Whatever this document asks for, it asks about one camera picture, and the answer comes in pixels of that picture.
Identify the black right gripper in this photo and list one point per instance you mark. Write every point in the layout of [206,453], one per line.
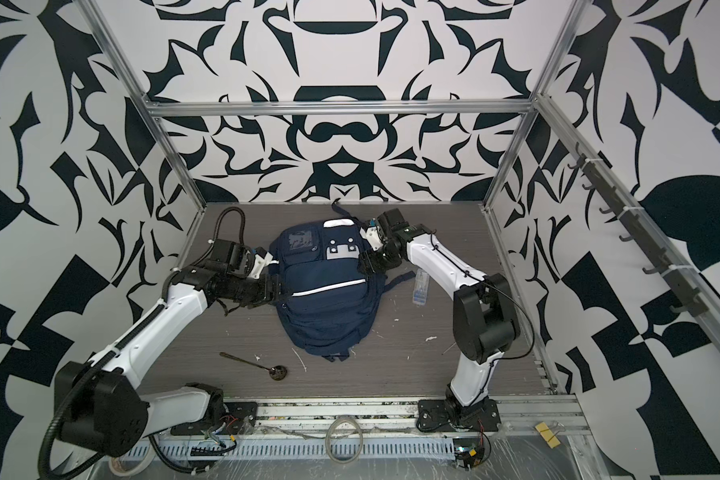
[370,263]

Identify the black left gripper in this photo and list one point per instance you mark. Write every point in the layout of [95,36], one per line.
[266,293]

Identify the clear plastic pen box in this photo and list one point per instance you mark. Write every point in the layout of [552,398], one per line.
[421,288]

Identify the navy blue student backpack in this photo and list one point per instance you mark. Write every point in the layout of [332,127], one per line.
[328,305]

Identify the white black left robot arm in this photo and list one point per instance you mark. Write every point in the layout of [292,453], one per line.
[98,409]

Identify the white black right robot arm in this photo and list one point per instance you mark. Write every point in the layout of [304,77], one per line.
[485,321]

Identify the black metal spoon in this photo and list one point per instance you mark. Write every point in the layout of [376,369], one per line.
[276,373]

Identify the beige tape roll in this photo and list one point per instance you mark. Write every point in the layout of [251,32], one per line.
[118,467]

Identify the green lit circuit board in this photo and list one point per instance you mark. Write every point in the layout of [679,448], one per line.
[469,453]

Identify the yellow tape pieces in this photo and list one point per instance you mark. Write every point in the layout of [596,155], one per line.
[548,434]

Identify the grey coat hook rack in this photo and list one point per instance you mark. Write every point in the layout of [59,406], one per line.
[642,230]

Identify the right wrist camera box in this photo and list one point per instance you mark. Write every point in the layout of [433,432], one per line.
[378,231]

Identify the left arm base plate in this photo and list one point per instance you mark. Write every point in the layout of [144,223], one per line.
[235,417]

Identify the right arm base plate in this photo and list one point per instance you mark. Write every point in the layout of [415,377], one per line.
[448,415]

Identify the white slotted cable duct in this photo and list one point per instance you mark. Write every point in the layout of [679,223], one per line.
[312,449]

